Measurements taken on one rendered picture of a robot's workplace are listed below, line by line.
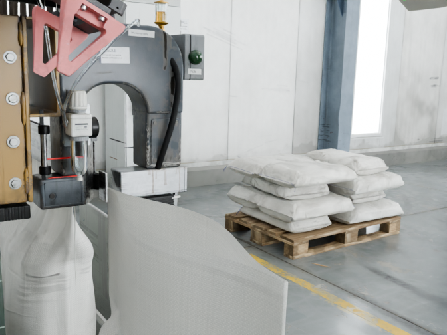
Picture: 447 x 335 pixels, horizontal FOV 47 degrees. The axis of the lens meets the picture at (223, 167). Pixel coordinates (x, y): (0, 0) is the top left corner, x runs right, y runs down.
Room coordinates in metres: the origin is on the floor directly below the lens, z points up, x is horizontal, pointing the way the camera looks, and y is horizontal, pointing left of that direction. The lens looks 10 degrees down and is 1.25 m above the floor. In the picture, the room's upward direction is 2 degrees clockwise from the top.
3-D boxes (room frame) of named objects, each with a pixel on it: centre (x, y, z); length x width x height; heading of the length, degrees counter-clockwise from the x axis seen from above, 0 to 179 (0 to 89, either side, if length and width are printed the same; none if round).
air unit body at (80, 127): (0.87, 0.25, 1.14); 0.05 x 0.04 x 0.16; 124
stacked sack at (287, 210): (3.73, -0.62, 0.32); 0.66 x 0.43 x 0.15; 126
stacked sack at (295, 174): (3.73, -0.63, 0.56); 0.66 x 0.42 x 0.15; 124
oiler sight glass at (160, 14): (1.03, 0.13, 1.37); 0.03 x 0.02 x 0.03; 34
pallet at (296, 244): (4.07, -0.75, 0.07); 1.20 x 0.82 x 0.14; 126
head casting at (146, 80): (1.08, 0.27, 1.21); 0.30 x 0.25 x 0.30; 34
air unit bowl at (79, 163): (0.87, 0.25, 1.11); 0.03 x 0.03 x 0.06
